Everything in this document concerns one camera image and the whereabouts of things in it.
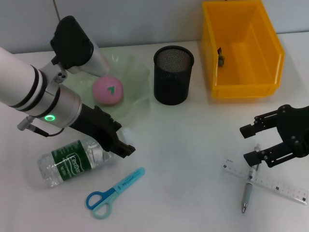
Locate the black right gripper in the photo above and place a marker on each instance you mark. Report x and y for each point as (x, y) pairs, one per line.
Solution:
(294, 130)

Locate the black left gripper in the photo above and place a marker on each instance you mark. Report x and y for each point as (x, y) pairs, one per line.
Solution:
(99, 125)

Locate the pink peach toy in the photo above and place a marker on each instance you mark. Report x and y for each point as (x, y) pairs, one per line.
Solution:
(108, 96)

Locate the clear water bottle green label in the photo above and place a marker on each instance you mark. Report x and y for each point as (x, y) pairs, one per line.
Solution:
(62, 164)

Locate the green plastic wrapper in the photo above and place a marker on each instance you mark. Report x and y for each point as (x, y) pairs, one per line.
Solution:
(221, 60)

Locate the blue scissors with cap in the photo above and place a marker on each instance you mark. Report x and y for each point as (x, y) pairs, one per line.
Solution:
(125, 182)

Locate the clear plastic ruler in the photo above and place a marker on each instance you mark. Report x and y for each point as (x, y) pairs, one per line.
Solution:
(285, 191)

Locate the silver ballpoint pen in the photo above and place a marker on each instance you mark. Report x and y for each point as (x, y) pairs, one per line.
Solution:
(247, 193)

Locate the green glass fruit plate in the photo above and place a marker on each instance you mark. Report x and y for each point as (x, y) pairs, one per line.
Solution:
(137, 79)

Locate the black mesh pen cup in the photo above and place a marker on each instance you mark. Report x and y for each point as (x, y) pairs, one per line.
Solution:
(172, 84)

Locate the yellow plastic storage bin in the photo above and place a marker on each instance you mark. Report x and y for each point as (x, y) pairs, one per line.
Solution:
(241, 91)

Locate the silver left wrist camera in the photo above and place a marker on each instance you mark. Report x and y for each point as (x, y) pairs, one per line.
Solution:
(72, 41)

